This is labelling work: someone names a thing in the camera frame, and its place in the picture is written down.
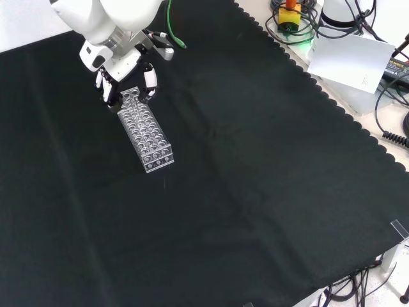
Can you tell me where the yellow stop button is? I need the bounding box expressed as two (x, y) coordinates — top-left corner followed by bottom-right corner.
(277, 0), (303, 35)

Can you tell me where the black bench cloth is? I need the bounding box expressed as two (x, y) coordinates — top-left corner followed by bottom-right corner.
(0, 0), (409, 307)

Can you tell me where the pale board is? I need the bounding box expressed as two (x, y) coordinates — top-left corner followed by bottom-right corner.
(266, 19), (386, 116)

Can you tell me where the clear plastic test tube rack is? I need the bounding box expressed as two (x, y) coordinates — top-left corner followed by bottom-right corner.
(116, 86), (176, 175)

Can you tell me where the black floor cable bundle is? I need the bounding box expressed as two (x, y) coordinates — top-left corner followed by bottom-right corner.
(318, 255), (409, 307)

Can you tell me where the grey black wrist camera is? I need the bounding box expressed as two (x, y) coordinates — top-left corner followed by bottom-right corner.
(145, 29), (176, 61)

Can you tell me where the green cable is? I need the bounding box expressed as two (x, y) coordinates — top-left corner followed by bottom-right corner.
(166, 0), (188, 50)

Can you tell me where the black power adapter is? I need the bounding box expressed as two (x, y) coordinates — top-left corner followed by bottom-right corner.
(382, 57), (409, 88)

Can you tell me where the grey metal post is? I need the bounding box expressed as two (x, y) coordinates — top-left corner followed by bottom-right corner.
(381, 238), (409, 273)

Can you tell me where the black spiral cable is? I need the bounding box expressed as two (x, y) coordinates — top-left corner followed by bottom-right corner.
(382, 130), (409, 147)

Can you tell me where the black cables round stop button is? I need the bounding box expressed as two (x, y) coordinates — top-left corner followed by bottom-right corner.
(266, 0), (389, 44)

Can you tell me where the white paper sheet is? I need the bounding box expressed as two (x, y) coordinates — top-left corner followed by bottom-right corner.
(306, 33), (397, 95)

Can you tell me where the black and white five-finger robot hand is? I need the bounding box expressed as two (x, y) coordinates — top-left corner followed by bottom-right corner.
(79, 42), (159, 113)

